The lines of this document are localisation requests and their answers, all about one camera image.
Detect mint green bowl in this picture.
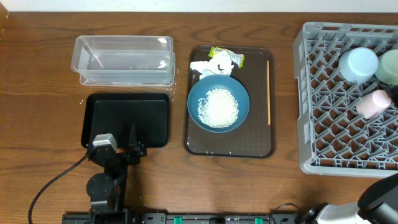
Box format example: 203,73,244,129
375,49,398,85

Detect pink plastic cup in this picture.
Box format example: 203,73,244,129
356,90,392,119

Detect light blue bowl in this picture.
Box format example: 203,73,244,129
339,47,379,83

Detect dark blue plate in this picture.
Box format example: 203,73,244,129
187,75,250,133

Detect white paper napkin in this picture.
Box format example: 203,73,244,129
190,50,234,80

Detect wooden chopstick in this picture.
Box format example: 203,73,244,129
267,60,271,126

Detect yellow green snack wrapper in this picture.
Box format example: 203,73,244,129
208,47,245,68

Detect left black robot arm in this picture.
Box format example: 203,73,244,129
86,124,146,223

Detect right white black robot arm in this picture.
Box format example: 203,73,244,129
296,85,397,224

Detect grey dishwasher rack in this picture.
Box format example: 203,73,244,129
293,22,397,178

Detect black plastic tray bin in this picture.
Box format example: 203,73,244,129
81,93,170,148

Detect clear plastic container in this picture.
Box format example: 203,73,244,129
71,35,175,86

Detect pile of white rice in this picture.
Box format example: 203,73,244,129
197,88,239,129

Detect dark brown serving tray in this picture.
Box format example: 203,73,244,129
183,47,276,159

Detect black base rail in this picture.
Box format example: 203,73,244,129
61,213,302,224

